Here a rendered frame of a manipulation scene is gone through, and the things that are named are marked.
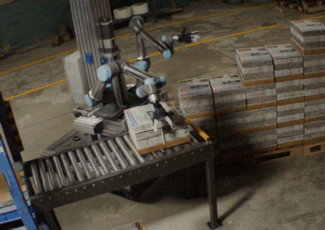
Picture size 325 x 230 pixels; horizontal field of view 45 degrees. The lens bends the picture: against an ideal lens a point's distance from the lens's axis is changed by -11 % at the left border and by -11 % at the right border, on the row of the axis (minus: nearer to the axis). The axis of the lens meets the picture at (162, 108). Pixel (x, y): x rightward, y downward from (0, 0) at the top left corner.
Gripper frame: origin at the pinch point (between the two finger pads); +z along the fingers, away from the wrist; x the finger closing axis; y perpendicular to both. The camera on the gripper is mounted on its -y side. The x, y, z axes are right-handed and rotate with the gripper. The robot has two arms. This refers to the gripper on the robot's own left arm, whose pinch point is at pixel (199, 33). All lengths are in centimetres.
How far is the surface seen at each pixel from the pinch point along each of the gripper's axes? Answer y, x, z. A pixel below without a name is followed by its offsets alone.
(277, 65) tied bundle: 20, 32, 68
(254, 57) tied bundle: 14, 27, 48
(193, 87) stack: 36.8, 32.0, -9.1
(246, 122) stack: 69, 45, 37
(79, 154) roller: 26, 131, -85
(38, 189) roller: 20, 176, -103
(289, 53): 14, 21, 82
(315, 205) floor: 108, 122, 97
